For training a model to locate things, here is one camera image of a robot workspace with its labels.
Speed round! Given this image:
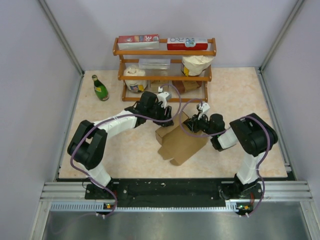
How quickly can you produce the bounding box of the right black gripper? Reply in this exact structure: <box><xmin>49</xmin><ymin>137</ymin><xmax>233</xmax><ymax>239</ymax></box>
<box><xmin>183</xmin><ymin>111</ymin><xmax>216</xmax><ymax>138</ymax></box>

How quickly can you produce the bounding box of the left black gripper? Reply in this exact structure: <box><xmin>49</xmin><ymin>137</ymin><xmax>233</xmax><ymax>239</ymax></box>
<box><xmin>146</xmin><ymin>101</ymin><xmax>174</xmax><ymax>127</ymax></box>

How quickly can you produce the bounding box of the brown cardboard box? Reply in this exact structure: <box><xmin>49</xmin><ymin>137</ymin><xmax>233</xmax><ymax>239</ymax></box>
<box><xmin>155</xmin><ymin>112</ymin><xmax>208</xmax><ymax>166</ymax></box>

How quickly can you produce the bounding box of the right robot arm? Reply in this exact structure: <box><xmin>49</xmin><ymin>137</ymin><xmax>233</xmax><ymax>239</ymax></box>
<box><xmin>183</xmin><ymin>113</ymin><xmax>278</xmax><ymax>200</ymax></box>

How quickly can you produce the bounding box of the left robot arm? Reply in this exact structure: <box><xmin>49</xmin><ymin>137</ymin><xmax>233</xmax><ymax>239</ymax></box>
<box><xmin>67</xmin><ymin>91</ymin><xmax>174</xmax><ymax>199</ymax></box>

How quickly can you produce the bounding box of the red white carton box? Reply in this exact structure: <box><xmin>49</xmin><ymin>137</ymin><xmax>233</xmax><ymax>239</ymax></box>
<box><xmin>166</xmin><ymin>37</ymin><xmax>209</xmax><ymax>51</ymax></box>

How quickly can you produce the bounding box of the red silver foil box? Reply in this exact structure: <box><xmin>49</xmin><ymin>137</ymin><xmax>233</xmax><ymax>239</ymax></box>
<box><xmin>118</xmin><ymin>34</ymin><xmax>160</xmax><ymax>50</ymax></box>

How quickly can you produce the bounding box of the brown brick package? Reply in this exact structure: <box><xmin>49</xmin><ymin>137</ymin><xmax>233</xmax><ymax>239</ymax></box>
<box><xmin>172</xmin><ymin>80</ymin><xmax>202</xmax><ymax>94</ymax></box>

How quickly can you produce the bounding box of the tan cardboard block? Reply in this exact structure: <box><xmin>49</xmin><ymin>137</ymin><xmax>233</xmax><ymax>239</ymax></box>
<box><xmin>149</xmin><ymin>80</ymin><xmax>168</xmax><ymax>92</ymax></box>

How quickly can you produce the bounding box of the small white flour bag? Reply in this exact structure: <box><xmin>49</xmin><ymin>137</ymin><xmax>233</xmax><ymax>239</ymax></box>
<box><xmin>123</xmin><ymin>65</ymin><xmax>148</xmax><ymax>93</ymax></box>

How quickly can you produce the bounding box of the large white paper bag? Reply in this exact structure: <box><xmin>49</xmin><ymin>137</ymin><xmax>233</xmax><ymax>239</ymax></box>
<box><xmin>181</xmin><ymin>55</ymin><xmax>214</xmax><ymax>77</ymax></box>

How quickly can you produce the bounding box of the clear plastic container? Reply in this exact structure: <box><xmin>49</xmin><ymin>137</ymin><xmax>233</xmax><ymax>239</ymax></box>
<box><xmin>138</xmin><ymin>58</ymin><xmax>171</xmax><ymax>70</ymax></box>

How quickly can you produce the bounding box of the green glass bottle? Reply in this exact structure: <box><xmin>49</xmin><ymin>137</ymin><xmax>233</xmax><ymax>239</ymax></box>
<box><xmin>91</xmin><ymin>74</ymin><xmax>109</xmax><ymax>102</ymax></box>

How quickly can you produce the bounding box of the wooden three-tier shelf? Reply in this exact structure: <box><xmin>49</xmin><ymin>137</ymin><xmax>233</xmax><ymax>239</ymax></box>
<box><xmin>112</xmin><ymin>38</ymin><xmax>217</xmax><ymax>102</ymax></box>

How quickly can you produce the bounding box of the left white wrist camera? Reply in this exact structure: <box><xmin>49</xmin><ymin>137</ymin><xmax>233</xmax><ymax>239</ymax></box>
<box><xmin>157</xmin><ymin>86</ymin><xmax>172</xmax><ymax>109</ymax></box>

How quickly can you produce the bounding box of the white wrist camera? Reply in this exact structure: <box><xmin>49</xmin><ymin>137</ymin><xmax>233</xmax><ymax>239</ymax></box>
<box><xmin>196</xmin><ymin>102</ymin><xmax>210</xmax><ymax>120</ymax></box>
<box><xmin>157</xmin><ymin>86</ymin><xmax>172</xmax><ymax>109</ymax></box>

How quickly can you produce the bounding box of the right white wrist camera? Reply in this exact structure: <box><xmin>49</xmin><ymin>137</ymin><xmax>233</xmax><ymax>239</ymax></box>
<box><xmin>196</xmin><ymin>102</ymin><xmax>210</xmax><ymax>120</ymax></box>

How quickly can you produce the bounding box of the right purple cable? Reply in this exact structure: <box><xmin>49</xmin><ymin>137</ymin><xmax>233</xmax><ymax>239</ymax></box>
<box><xmin>179</xmin><ymin>98</ymin><xmax>272</xmax><ymax>217</ymax></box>

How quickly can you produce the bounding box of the purple cable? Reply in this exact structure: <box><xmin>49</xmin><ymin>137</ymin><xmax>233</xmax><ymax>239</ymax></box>
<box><xmin>179</xmin><ymin>98</ymin><xmax>272</xmax><ymax>217</ymax></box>
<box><xmin>69</xmin><ymin>83</ymin><xmax>182</xmax><ymax>220</ymax></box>

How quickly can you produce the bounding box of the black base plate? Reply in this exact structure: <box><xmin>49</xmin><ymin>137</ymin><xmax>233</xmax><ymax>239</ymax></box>
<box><xmin>84</xmin><ymin>178</ymin><xmax>262</xmax><ymax>207</ymax></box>

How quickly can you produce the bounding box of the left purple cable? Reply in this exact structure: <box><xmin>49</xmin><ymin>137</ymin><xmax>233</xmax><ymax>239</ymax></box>
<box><xmin>69</xmin><ymin>83</ymin><xmax>182</xmax><ymax>220</ymax></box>

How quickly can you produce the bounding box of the grey slotted cable duct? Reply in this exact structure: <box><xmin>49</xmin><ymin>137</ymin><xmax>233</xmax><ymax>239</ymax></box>
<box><xmin>50</xmin><ymin>201</ymin><xmax>249</xmax><ymax>213</ymax></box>

